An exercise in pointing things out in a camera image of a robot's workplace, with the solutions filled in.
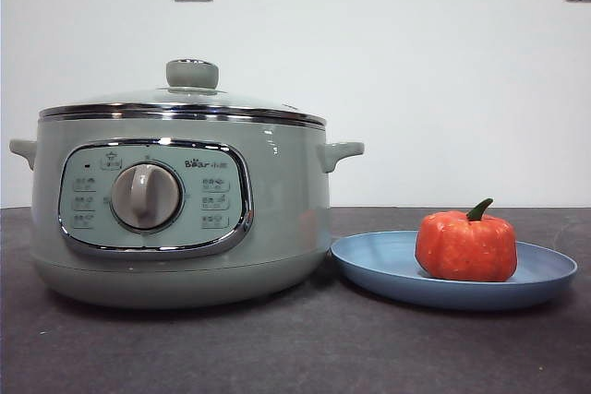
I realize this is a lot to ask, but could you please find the glass lid with green knob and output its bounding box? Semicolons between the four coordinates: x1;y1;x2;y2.
37;58;326;129

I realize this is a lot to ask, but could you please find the orange pumpkin with green stem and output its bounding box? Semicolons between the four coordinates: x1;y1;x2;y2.
414;197;519;283

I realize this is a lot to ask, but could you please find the pale green electric steamer pot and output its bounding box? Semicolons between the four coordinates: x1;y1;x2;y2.
8;110;366;310

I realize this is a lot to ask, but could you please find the blue round plate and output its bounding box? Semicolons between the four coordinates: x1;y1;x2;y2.
330;230;579;313

